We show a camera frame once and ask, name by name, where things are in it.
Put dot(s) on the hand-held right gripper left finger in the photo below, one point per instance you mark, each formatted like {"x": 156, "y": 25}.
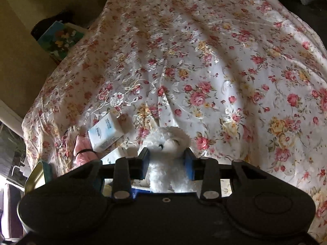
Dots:
{"x": 143, "y": 159}

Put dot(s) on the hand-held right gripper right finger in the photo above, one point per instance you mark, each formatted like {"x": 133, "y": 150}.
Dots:
{"x": 189, "y": 163}

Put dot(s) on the white plush dog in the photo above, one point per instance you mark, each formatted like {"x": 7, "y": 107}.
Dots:
{"x": 163, "y": 178}

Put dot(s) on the white tissue packet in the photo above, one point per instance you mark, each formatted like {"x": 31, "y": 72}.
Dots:
{"x": 107, "y": 132}

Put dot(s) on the teal tin tray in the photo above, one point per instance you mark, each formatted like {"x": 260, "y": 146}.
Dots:
{"x": 34, "y": 180}

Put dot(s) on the floral bedspread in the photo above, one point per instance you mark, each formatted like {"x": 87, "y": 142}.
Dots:
{"x": 204, "y": 56}

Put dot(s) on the white squeeze bottle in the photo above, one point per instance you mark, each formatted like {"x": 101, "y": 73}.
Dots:
{"x": 23, "y": 171}

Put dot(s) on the glass tank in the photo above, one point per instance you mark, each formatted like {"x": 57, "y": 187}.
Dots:
{"x": 10, "y": 153}

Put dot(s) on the flower print box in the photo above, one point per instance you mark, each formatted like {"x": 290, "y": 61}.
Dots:
{"x": 60, "y": 39}

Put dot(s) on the black bag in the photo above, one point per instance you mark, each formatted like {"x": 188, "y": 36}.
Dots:
{"x": 46, "y": 25}

